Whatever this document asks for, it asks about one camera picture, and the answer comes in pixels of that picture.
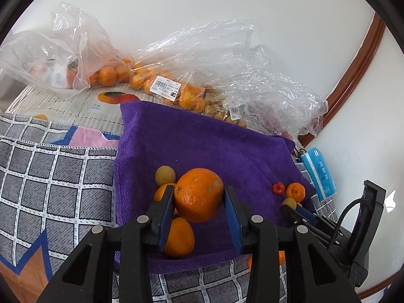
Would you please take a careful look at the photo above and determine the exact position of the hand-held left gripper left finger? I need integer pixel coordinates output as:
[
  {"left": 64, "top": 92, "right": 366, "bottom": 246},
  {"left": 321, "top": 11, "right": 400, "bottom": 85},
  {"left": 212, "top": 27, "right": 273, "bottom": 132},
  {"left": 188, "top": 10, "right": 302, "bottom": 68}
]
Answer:
[{"left": 38, "top": 185, "right": 175, "bottom": 303}]

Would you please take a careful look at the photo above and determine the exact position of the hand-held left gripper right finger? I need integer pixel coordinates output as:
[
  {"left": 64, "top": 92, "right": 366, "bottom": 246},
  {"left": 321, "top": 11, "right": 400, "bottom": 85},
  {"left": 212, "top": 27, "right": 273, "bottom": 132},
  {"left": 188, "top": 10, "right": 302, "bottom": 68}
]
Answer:
[{"left": 223, "top": 185, "right": 360, "bottom": 303}]

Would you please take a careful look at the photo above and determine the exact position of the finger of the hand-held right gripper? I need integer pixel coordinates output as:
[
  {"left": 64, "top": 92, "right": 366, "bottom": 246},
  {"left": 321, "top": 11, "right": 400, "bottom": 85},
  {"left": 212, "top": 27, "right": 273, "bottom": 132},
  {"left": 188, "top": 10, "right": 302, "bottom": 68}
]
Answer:
[
  {"left": 280, "top": 206, "right": 330, "bottom": 237},
  {"left": 296, "top": 202, "right": 316, "bottom": 221}
]

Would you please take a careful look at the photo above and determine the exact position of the small mandarin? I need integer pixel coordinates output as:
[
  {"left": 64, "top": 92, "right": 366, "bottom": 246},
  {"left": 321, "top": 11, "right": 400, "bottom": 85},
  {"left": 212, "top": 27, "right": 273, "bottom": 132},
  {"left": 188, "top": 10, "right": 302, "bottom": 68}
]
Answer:
[
  {"left": 247, "top": 250, "right": 286, "bottom": 269},
  {"left": 285, "top": 182, "right": 306, "bottom": 203}
]

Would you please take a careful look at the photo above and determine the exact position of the smooth round orange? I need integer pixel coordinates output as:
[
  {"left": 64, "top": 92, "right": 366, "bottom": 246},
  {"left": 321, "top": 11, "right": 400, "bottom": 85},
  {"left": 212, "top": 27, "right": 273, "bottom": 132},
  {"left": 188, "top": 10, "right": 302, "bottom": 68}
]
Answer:
[{"left": 162, "top": 216, "right": 195, "bottom": 258}]

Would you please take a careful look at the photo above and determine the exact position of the smooth oval orange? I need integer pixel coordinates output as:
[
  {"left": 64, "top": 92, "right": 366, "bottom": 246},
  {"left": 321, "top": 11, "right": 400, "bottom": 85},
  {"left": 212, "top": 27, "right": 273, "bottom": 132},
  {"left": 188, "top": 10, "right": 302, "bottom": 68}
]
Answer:
[{"left": 154, "top": 183, "right": 179, "bottom": 217}]

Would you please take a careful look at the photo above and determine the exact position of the large bumpy orange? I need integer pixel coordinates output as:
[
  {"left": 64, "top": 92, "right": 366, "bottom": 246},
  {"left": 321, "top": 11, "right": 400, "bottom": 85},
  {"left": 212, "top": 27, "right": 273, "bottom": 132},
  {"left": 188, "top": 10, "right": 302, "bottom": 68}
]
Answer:
[{"left": 174, "top": 167, "right": 224, "bottom": 223}]

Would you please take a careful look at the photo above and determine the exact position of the blue tissue packet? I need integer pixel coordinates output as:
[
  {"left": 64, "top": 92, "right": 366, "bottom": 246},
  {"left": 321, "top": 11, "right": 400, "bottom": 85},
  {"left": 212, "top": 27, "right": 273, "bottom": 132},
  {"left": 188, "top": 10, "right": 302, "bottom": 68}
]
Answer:
[{"left": 300, "top": 147, "right": 338, "bottom": 201}]

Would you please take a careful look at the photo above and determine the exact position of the purple towel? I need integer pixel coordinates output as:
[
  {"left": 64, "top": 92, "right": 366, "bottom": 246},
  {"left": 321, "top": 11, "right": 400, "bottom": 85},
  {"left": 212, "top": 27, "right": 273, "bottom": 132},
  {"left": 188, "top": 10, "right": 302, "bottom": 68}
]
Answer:
[{"left": 114, "top": 100, "right": 317, "bottom": 275}]

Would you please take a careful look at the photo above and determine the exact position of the grey checked star blanket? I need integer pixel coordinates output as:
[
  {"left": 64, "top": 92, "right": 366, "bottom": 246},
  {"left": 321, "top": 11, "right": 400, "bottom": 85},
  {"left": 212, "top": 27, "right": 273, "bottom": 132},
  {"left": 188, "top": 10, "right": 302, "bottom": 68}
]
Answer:
[{"left": 0, "top": 114, "right": 338, "bottom": 303}]

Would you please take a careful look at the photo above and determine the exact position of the clear bag of golden berries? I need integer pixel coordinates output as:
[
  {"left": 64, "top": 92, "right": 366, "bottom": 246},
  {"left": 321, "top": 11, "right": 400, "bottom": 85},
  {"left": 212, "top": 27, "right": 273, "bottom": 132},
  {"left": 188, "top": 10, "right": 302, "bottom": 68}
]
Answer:
[{"left": 204, "top": 90, "right": 250, "bottom": 128}]

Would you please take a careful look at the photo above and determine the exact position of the fruit-printed cloth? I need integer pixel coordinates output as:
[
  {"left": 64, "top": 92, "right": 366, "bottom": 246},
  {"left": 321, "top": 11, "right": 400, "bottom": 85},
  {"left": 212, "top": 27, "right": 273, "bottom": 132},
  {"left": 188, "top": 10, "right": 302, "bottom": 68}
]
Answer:
[{"left": 5, "top": 85, "right": 141, "bottom": 133}]

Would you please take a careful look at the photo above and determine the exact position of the clear bag of kumquats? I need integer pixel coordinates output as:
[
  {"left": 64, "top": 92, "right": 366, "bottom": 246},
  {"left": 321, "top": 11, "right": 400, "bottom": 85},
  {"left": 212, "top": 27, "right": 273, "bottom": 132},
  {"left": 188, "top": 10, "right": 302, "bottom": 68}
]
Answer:
[{"left": 126, "top": 19, "right": 266, "bottom": 112}]

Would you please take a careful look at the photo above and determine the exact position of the clear bag of mandarins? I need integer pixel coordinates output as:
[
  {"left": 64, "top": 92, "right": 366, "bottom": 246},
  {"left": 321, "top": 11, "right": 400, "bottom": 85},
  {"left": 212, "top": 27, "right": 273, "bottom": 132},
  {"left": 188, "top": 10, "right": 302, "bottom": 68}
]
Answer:
[{"left": 0, "top": 3, "right": 122, "bottom": 93}]

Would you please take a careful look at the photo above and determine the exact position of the black cable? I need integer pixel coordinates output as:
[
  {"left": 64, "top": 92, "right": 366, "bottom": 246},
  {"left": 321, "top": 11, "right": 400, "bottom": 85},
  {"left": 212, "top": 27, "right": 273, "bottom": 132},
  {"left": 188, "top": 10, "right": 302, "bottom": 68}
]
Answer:
[{"left": 327, "top": 198, "right": 363, "bottom": 253}]

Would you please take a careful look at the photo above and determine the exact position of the brown wooden door frame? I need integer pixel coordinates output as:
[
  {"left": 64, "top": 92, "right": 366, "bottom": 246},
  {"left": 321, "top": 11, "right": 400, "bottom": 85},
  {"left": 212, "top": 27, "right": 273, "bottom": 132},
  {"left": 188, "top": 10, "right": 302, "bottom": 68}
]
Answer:
[{"left": 298, "top": 13, "right": 386, "bottom": 147}]

